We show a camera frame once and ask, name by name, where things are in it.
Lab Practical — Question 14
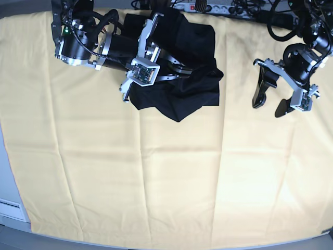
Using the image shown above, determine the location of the black cables bundle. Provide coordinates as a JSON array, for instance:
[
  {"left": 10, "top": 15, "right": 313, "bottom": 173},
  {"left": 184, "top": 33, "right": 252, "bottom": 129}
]
[{"left": 230, "top": 0, "right": 268, "bottom": 18}]

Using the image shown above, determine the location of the black box at table edge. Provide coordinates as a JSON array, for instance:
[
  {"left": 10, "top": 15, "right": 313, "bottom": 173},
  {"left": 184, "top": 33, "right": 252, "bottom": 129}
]
[{"left": 255, "top": 10, "right": 294, "bottom": 30}]

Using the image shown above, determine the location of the white drawer unit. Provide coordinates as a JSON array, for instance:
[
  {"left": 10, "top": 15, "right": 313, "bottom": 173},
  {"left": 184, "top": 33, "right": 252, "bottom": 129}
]
[{"left": 0, "top": 198, "right": 27, "bottom": 222}]

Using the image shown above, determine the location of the yellow table cloth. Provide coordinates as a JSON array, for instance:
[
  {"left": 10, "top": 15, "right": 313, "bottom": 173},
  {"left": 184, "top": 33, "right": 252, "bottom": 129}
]
[{"left": 1, "top": 12, "right": 332, "bottom": 249}]

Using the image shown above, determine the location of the white power strip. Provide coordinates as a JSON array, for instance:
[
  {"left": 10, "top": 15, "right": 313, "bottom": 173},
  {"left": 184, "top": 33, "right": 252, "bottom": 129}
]
[{"left": 172, "top": 1, "right": 232, "bottom": 15}]

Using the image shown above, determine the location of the dark navy T-shirt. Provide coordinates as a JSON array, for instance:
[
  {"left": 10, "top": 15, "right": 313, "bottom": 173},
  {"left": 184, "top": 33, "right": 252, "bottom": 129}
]
[{"left": 129, "top": 8, "right": 224, "bottom": 122}]

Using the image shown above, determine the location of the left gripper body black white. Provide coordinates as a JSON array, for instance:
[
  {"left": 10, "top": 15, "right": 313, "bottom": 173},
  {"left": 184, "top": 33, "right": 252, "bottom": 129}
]
[{"left": 253, "top": 58, "right": 320, "bottom": 111}]

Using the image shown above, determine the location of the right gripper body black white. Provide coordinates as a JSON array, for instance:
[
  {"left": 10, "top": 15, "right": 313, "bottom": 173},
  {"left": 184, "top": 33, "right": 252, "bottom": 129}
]
[{"left": 97, "top": 12, "right": 164, "bottom": 103}]

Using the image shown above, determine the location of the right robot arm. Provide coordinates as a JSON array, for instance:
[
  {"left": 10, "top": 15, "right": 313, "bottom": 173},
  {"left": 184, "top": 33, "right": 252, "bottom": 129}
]
[{"left": 52, "top": 1, "right": 193, "bottom": 103}]

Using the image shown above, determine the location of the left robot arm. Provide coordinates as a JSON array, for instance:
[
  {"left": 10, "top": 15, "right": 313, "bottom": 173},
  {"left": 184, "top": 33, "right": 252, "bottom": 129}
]
[{"left": 252, "top": 1, "right": 332, "bottom": 118}]

